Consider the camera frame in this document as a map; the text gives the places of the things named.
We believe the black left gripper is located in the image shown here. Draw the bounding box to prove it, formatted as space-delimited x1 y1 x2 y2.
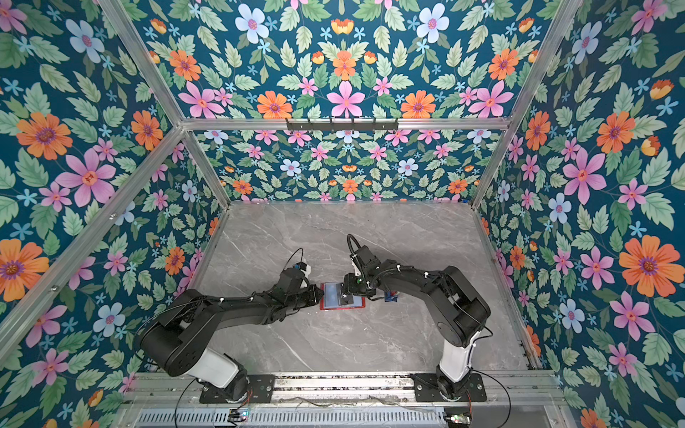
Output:
284 285 328 313

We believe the red leather card holder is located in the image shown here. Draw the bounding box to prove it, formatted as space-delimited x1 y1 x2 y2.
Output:
319 282 366 311

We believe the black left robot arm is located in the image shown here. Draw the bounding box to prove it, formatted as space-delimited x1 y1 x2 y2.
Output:
136 285 324 401

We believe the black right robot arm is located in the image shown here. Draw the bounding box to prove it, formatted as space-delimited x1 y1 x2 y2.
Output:
339 245 492 401

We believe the blue card stand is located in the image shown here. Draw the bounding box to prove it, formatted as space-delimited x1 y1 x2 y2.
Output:
384 291 399 302

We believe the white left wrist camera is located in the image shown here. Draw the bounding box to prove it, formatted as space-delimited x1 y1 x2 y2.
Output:
279 261 311 292

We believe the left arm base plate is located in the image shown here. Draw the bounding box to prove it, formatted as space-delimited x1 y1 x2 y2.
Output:
199 374 276 404

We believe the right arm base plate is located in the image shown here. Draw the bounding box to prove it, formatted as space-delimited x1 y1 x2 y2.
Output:
410 373 487 403

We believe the aluminium frame back beam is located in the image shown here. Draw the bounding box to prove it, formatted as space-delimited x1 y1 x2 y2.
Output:
182 118 511 132

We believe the aluminium frame beam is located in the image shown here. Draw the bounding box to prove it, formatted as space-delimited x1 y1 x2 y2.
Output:
182 118 511 132
1 125 185 365

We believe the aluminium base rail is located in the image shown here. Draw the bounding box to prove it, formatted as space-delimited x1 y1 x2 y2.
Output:
123 370 567 408

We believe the aluminium frame left beam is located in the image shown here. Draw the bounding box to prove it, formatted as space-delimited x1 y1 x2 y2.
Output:
1 125 185 365

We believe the aluminium frame corner post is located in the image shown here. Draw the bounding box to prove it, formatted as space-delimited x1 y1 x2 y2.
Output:
99 1 230 212

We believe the aluminium frame right post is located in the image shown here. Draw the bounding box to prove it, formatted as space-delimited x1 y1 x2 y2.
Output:
471 0 583 212

